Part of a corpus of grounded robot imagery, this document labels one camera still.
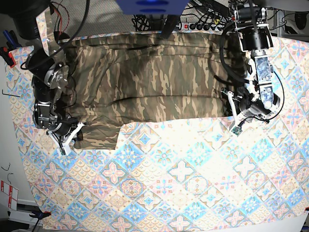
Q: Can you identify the white red labelled box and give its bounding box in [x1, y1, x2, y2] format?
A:
[0, 180, 18, 211]

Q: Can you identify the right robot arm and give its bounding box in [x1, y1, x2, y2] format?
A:
[0, 0, 86, 156]

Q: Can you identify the camouflage T-shirt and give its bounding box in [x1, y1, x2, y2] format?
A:
[63, 32, 242, 149]

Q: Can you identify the patterned tile tablecloth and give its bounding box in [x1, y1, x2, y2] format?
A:
[4, 38, 309, 232]

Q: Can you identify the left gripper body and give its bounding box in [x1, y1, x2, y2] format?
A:
[221, 88, 270, 136]

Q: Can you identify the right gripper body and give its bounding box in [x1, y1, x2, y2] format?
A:
[46, 118, 87, 156]

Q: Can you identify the black orange clamp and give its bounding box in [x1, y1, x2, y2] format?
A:
[29, 210, 51, 220]

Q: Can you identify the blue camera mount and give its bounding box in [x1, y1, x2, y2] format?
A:
[116, 0, 189, 15]

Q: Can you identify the red black clamp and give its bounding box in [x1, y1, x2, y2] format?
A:
[0, 47, 16, 68]

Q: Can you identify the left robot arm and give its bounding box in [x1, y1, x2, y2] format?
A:
[219, 0, 285, 136]

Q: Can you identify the white power strip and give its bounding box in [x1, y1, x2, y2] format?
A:
[175, 23, 224, 31]

